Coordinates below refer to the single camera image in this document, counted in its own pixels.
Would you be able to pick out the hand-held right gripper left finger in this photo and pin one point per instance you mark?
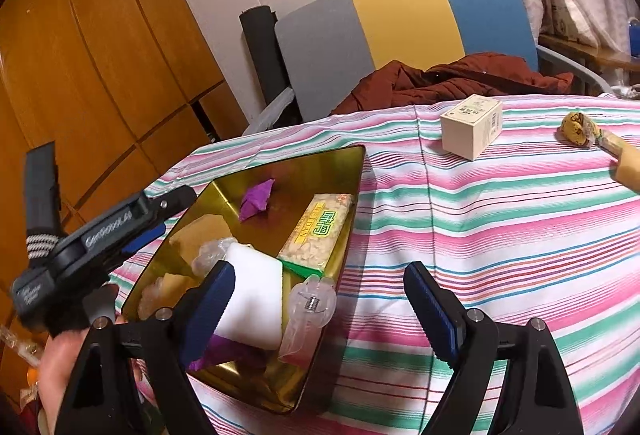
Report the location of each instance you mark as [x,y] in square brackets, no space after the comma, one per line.
[210,310]

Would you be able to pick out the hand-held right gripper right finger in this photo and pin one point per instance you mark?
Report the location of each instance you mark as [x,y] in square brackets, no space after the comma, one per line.
[432,310]

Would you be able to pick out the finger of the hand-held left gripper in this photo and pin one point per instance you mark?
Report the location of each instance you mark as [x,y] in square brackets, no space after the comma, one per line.
[145,239]
[172,201]

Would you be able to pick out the purple snack packet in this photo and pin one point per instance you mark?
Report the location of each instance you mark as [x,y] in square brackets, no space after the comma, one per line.
[225,350]

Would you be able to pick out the white sponge block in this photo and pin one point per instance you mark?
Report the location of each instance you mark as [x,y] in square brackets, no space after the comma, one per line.
[255,295]

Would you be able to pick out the gold tin box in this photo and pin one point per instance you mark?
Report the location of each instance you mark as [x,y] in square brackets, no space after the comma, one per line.
[225,195]

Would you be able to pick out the person's left hand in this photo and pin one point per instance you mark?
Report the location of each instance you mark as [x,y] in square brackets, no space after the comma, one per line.
[55,365]

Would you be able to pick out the clear crinkled wrapper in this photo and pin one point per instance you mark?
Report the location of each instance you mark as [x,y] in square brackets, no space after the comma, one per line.
[210,252]

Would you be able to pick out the purple crumpled wrapper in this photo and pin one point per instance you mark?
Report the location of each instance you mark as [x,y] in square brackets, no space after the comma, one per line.
[255,202]

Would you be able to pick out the striped table cloth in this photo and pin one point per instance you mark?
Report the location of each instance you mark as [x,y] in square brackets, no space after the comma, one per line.
[500,240]

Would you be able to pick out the clear plastic clip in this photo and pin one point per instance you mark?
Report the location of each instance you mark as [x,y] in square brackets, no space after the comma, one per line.
[312,305]

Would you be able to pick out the rice cracker packet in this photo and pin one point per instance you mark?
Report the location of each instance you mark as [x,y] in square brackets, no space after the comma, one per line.
[315,235]

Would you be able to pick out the black foam roll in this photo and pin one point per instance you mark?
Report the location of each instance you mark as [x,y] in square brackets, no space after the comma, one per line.
[260,50]

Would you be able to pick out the wooden wardrobe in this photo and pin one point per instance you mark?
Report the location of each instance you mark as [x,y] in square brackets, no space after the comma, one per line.
[100,40]

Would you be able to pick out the cream cardboard box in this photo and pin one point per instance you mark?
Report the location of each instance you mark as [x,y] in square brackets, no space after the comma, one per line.
[470,130]

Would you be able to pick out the brown red jacket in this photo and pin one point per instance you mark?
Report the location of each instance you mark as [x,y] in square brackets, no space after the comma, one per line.
[450,80]

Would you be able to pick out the yellow brown snack packet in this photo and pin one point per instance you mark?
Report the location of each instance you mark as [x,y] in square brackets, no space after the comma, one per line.
[575,127]

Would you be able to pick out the grey yellow blue chair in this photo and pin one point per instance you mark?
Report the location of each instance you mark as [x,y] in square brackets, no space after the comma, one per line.
[400,20]

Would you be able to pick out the wooden desk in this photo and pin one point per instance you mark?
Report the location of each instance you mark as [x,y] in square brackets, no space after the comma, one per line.
[600,55]

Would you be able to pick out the blue bottle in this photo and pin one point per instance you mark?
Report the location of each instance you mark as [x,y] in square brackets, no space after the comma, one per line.
[634,37]

